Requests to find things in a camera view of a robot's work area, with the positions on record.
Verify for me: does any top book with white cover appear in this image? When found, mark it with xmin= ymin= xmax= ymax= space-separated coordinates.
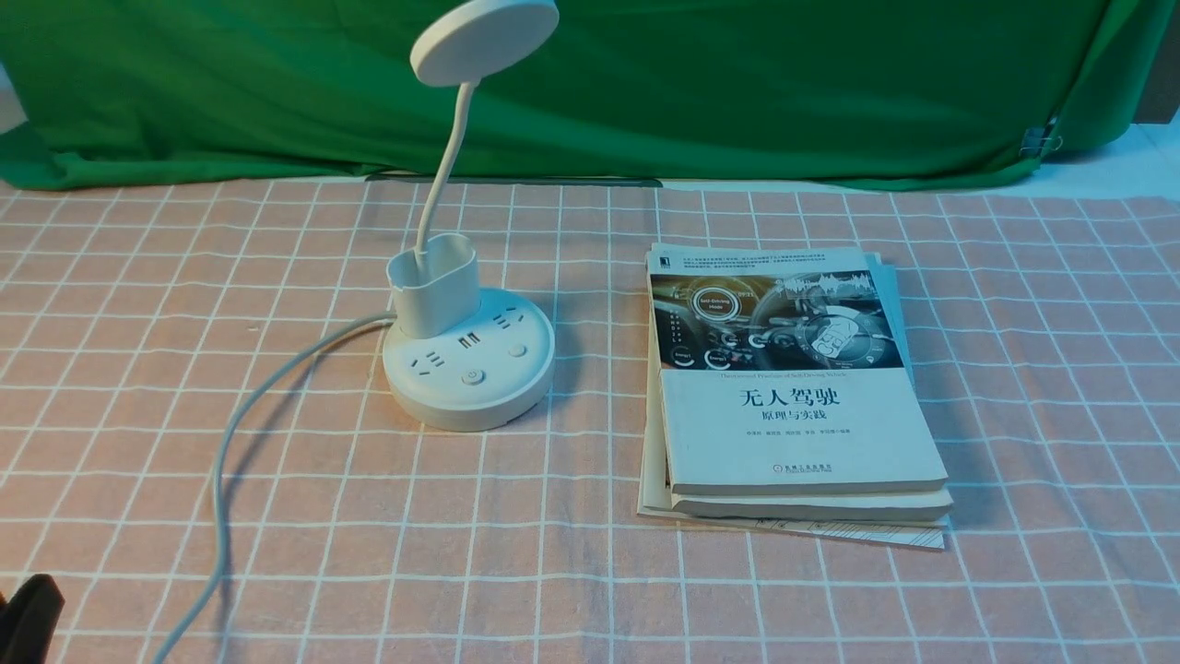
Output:
xmin=648 ymin=243 xmax=950 ymax=497

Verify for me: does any bottom thin booklet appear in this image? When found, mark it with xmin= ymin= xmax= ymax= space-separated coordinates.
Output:
xmin=637 ymin=263 xmax=948 ymax=551

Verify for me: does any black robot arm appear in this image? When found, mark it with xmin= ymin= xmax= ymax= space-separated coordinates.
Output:
xmin=1 ymin=576 xmax=65 ymax=664

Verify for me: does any white lamp power cable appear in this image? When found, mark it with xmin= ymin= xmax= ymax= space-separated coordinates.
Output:
xmin=152 ymin=313 xmax=398 ymax=664

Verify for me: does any pink checkered tablecloth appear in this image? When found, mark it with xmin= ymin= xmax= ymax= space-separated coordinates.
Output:
xmin=1 ymin=180 xmax=1179 ymax=663

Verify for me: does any white desk lamp with socket base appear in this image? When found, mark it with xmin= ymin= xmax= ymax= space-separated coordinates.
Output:
xmin=381 ymin=1 xmax=561 ymax=433

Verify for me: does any green backdrop cloth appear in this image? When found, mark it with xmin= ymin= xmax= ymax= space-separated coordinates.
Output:
xmin=1 ymin=1 xmax=1175 ymax=192

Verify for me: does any metal binder clip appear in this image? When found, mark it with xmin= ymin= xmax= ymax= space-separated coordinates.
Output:
xmin=1020 ymin=121 xmax=1063 ymax=160

